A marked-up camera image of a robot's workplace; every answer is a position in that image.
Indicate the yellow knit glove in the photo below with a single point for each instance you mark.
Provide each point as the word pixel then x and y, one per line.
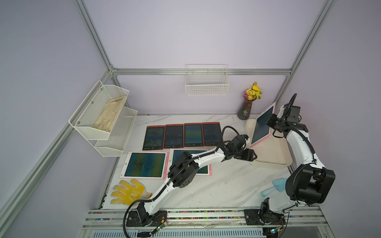
pixel 126 193

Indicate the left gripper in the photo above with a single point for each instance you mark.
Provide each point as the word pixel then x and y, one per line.
pixel 248 155

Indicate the white wire wall basket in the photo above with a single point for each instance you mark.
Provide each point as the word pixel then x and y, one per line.
pixel 206 80

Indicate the cream plastic storage box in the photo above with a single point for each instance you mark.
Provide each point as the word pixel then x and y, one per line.
pixel 271 152

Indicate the red writing tablet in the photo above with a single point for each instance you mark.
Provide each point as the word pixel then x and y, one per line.
pixel 154 138
pixel 211 133
pixel 193 135
pixel 174 136

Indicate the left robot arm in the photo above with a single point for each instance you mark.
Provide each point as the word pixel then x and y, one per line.
pixel 183 171

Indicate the aluminium frame rails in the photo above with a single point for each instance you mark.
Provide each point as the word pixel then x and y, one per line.
pixel 22 195

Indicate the beige cloth in shelf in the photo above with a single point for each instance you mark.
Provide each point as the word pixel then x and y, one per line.
pixel 109 114

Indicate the yellow flower bouquet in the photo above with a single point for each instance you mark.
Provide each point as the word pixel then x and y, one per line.
pixel 253 93

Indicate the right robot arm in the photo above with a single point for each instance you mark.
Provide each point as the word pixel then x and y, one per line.
pixel 311 182

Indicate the light blue plastic scoop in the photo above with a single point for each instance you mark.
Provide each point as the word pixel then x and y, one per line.
pixel 277 184

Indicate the dark glass vase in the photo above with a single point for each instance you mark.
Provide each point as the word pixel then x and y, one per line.
pixel 245 110

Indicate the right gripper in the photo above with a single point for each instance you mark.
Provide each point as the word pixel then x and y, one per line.
pixel 271 119

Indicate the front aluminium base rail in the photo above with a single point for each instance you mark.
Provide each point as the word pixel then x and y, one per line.
pixel 306 222

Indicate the white mesh wall shelf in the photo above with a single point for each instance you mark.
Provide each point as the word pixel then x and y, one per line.
pixel 107 144

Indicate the pink writing tablet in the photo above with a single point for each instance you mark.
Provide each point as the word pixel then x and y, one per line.
pixel 261 130
pixel 145 165
pixel 175 155

